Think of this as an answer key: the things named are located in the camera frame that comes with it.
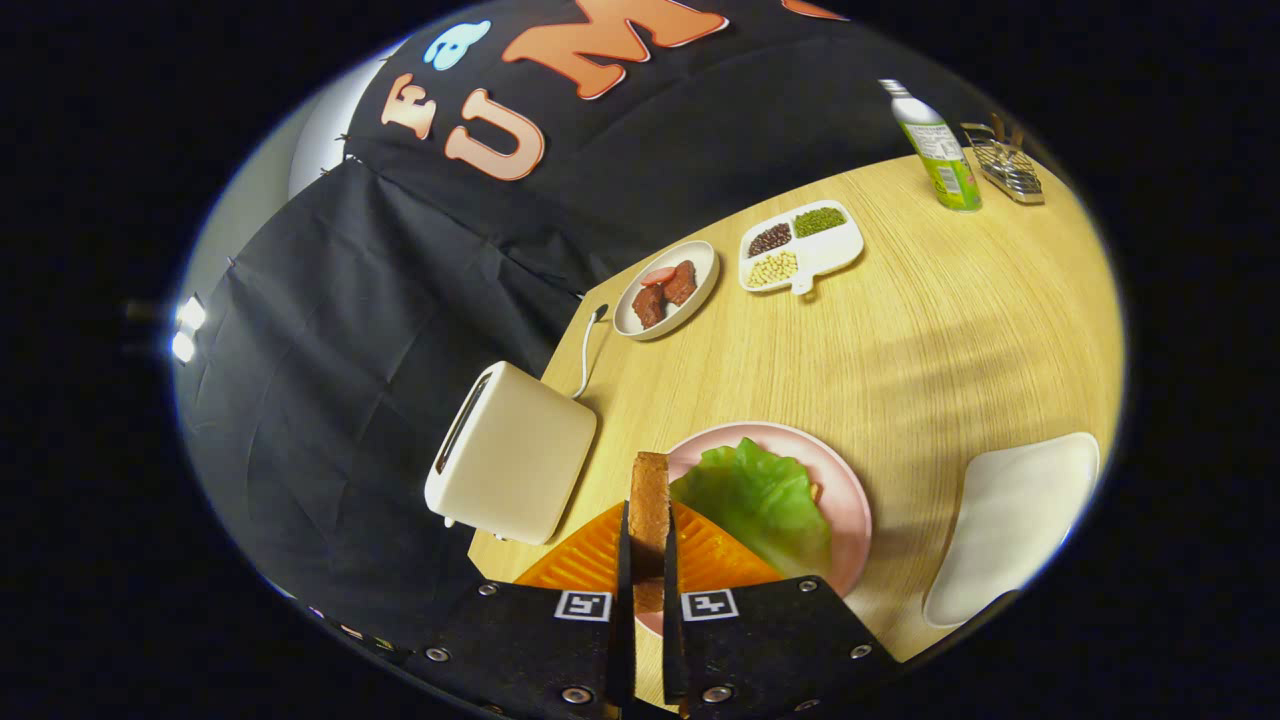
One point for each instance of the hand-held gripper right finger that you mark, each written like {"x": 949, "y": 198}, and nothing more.
{"x": 672, "y": 640}

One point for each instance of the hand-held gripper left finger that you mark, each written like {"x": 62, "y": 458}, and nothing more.
{"x": 625, "y": 620}

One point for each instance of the brown-crusted bread slice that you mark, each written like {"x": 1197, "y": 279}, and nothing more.
{"x": 650, "y": 510}

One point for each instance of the green lettuce leaf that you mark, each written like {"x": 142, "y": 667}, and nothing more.
{"x": 760, "y": 500}

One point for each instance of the white toaster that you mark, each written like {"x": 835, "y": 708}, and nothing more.
{"x": 520, "y": 460}

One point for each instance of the pink plate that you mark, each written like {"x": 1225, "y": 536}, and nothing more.
{"x": 845, "y": 510}

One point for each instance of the brown meat piece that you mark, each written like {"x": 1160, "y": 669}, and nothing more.
{"x": 648, "y": 306}
{"x": 680, "y": 283}

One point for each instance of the red sausage slice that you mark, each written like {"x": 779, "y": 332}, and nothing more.
{"x": 658, "y": 276}

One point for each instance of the plain white plate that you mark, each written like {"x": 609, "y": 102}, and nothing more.
{"x": 1010, "y": 520}

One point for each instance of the round white plate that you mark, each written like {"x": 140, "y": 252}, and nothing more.
{"x": 700, "y": 258}

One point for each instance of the pile of soy beans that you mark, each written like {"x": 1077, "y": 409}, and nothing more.
{"x": 773, "y": 270}

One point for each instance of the black backdrop cloth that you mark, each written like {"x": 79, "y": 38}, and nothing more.
{"x": 400, "y": 300}

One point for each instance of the pile of red beans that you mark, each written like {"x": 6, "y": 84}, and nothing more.
{"x": 770, "y": 239}

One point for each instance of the divided white dish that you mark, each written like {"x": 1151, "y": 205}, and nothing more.
{"x": 830, "y": 250}

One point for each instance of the pile of green beans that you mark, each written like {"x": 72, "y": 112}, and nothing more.
{"x": 820, "y": 221}

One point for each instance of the ceiling light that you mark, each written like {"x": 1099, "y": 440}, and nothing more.
{"x": 187, "y": 330}

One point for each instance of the green label metal bottle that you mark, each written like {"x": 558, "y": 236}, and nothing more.
{"x": 945, "y": 160}

